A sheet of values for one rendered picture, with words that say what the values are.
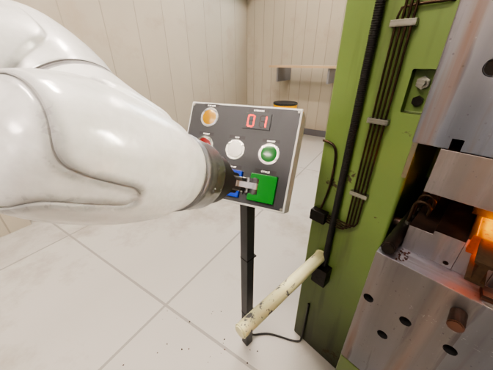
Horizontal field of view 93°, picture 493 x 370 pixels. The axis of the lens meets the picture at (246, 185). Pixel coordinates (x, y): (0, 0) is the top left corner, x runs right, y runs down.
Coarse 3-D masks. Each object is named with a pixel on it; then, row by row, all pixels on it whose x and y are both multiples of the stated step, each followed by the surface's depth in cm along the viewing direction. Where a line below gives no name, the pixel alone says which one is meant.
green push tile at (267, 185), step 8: (256, 176) 63; (264, 176) 63; (272, 176) 62; (264, 184) 62; (272, 184) 62; (264, 192) 62; (272, 192) 62; (256, 200) 63; (264, 200) 62; (272, 200) 62
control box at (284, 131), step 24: (192, 120) 72; (216, 120) 69; (240, 120) 67; (264, 120) 64; (288, 120) 62; (216, 144) 69; (264, 144) 64; (288, 144) 62; (240, 168) 66; (264, 168) 64; (288, 168) 61; (240, 192) 65; (288, 192) 62
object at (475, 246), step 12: (480, 228) 50; (492, 228) 48; (480, 240) 44; (492, 240) 45; (468, 252) 46; (480, 252) 41; (492, 252) 41; (468, 264) 44; (480, 264) 39; (492, 264) 38; (468, 276) 41; (480, 276) 39
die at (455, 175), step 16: (448, 160) 45; (464, 160) 43; (480, 160) 42; (432, 176) 48; (448, 176) 46; (464, 176) 44; (480, 176) 42; (432, 192) 48; (448, 192) 46; (464, 192) 45; (480, 192) 43
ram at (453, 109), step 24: (480, 0) 36; (456, 24) 38; (480, 24) 37; (456, 48) 39; (480, 48) 37; (456, 72) 40; (480, 72) 38; (432, 96) 44; (456, 96) 41; (480, 96) 39; (432, 120) 45; (456, 120) 42; (480, 120) 40; (432, 144) 46; (480, 144) 41
